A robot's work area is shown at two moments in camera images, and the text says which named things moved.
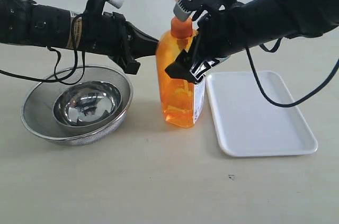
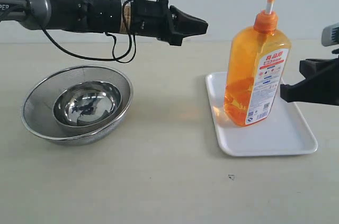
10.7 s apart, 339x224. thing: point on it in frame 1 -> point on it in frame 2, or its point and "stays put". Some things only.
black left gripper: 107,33 -> 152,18
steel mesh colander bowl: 78,105 stays put
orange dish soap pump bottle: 183,100 -> 257,61
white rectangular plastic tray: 248,123 stays put
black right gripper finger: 180,69 -> 322,88
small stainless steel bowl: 87,103 stays put
